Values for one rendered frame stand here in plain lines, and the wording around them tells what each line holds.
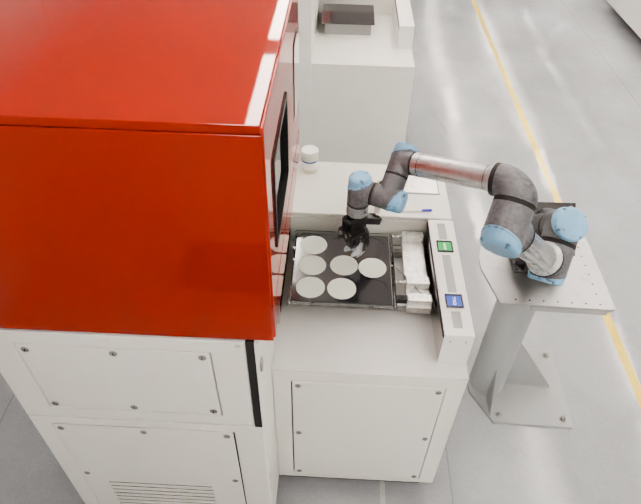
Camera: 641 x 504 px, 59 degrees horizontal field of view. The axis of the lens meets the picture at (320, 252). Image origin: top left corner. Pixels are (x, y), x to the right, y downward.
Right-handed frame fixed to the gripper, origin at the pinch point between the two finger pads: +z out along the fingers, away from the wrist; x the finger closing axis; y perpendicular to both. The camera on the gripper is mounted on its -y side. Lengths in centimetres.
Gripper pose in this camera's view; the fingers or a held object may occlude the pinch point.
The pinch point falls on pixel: (358, 253)
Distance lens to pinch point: 203.8
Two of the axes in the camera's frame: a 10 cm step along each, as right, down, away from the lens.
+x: 6.3, 5.4, -5.6
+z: -0.2, 7.3, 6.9
